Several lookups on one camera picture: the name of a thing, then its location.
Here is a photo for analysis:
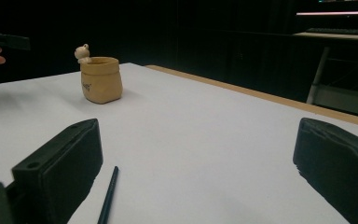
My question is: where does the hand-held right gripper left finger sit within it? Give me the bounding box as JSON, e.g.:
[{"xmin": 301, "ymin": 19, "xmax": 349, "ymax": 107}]
[{"xmin": 11, "ymin": 118, "xmax": 104, "ymax": 224}]

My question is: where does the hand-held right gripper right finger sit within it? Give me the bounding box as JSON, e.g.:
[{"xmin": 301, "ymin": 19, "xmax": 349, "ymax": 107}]
[{"xmin": 292, "ymin": 117, "xmax": 358, "ymax": 224}]

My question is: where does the black pencil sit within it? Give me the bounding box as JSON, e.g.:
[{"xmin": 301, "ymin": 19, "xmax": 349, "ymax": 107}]
[{"xmin": 97, "ymin": 165, "xmax": 119, "ymax": 224}]

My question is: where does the tan pen holder with bear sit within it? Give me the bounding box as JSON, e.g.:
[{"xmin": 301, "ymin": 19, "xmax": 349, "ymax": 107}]
[{"xmin": 74, "ymin": 43, "xmax": 124, "ymax": 105}]

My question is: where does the grey metal stand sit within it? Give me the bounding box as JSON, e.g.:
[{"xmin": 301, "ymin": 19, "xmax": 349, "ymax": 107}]
[{"xmin": 293, "ymin": 32, "xmax": 358, "ymax": 119}]

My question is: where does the black keyboard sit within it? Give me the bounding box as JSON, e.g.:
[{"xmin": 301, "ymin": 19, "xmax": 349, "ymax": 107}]
[{"xmin": 305, "ymin": 27, "xmax": 358, "ymax": 36}]

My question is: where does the dark monitor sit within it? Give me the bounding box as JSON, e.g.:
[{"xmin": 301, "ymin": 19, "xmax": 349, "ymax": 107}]
[{"xmin": 295, "ymin": 0, "xmax": 358, "ymax": 32}]

